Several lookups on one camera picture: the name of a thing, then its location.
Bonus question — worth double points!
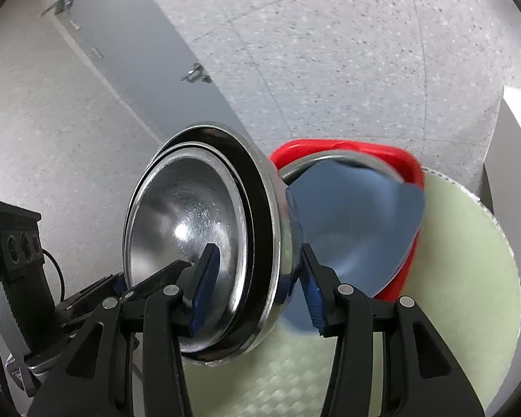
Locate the blue wavy plate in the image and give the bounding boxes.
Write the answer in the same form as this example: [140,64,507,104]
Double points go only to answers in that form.
[281,157,427,335]

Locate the green checkered table mat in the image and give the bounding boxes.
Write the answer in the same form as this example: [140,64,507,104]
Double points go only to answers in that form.
[185,170,521,416]

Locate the red plastic basin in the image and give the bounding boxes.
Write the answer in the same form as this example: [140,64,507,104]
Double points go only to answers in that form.
[269,138,424,302]

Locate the white sink counter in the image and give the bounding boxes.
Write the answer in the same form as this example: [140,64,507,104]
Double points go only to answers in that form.
[479,84,521,222]

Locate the door closer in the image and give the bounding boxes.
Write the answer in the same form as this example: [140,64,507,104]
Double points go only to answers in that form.
[39,0,74,17]

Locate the grey door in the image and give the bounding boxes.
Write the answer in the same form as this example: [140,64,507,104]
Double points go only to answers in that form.
[41,0,246,142]

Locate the door handle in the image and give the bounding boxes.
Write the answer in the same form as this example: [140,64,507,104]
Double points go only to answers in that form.
[181,63,213,83]

